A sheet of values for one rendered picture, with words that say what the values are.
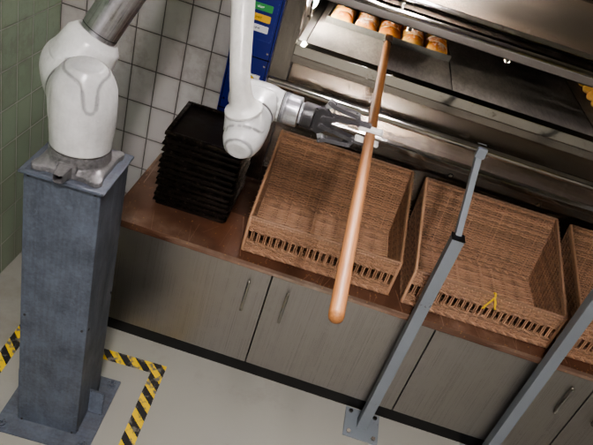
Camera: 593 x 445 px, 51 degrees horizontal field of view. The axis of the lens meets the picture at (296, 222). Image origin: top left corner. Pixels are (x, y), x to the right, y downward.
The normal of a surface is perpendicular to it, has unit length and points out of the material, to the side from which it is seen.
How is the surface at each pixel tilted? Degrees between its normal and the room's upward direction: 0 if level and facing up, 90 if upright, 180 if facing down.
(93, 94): 70
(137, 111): 90
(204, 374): 0
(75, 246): 90
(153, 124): 90
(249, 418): 0
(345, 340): 90
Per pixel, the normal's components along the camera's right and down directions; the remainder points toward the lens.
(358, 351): -0.18, 0.52
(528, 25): -0.07, 0.22
